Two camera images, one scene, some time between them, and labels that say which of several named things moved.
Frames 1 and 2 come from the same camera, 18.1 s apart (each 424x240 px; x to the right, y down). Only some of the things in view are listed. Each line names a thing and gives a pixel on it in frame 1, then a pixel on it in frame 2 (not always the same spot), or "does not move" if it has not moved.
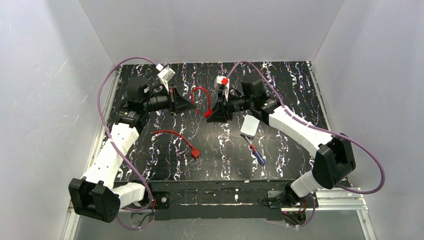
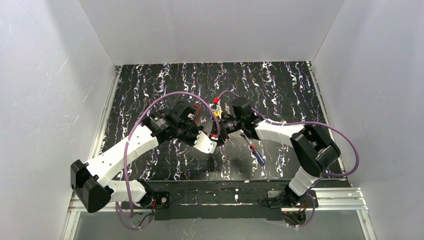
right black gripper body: x=225 y=105 -> x=224 y=126
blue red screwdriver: x=256 y=154 does not move
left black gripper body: x=173 y=100 -> x=197 y=122
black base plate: x=221 y=200 does not move
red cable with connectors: x=208 y=113 -> x=196 y=120
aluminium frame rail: x=71 y=218 does not move
